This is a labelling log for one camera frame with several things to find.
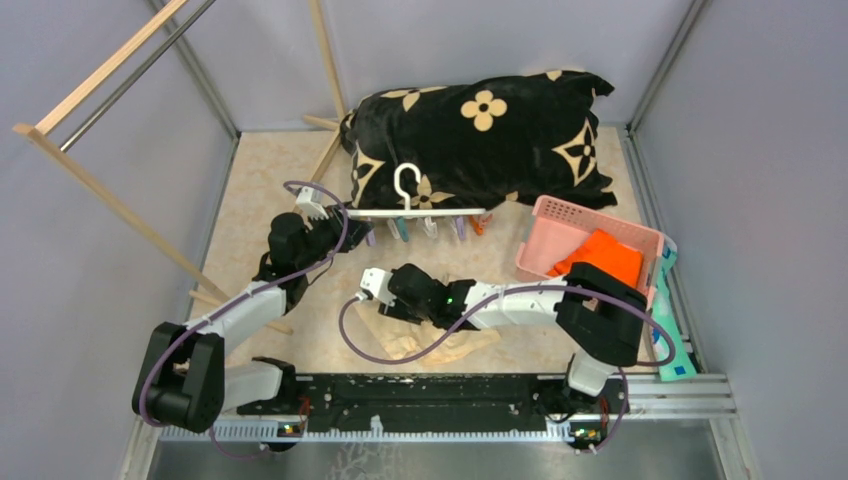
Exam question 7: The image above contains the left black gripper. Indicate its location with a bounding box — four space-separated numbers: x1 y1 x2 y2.
295 204 372 272

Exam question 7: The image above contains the white clothespin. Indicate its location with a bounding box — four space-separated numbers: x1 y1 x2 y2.
421 217 438 239

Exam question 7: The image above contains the cream boxer underwear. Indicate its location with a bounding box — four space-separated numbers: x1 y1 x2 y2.
345 301 502 367

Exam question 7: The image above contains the white clip hanger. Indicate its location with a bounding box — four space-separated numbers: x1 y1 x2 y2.
348 162 488 240

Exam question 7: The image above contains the purple clothespin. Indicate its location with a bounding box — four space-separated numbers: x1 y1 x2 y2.
451 216 467 242

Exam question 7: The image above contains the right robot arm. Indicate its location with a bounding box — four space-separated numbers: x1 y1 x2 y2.
375 262 647 412

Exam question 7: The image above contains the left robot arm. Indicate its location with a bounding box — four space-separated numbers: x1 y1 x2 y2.
131 212 373 433

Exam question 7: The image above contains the orange underwear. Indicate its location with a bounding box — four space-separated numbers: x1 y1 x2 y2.
547 230 643 288

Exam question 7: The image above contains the teal clothespin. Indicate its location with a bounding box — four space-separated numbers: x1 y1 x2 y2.
395 217 410 243

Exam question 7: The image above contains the orange clothespin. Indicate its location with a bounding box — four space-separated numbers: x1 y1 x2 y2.
469 212 493 236

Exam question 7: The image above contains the black floral pillow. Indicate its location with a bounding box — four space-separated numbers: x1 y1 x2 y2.
340 70 617 210

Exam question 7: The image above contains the pink plastic basket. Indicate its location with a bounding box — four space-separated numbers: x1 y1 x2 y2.
515 195 664 302

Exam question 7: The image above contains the metal rack rod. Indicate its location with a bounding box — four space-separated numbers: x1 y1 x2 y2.
59 0 216 152

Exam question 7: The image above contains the wooden drying rack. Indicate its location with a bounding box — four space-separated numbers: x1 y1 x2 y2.
1 1 329 342

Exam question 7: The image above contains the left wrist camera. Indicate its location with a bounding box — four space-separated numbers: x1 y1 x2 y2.
295 186 329 220

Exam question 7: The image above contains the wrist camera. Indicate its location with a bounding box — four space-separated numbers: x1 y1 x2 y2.
359 267 396 306
295 186 329 220

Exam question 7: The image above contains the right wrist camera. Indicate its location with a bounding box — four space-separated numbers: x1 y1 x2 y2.
359 267 396 306

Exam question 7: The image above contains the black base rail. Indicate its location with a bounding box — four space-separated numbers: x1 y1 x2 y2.
142 372 737 445

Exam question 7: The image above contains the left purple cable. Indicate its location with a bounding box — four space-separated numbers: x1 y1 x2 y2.
139 180 350 462

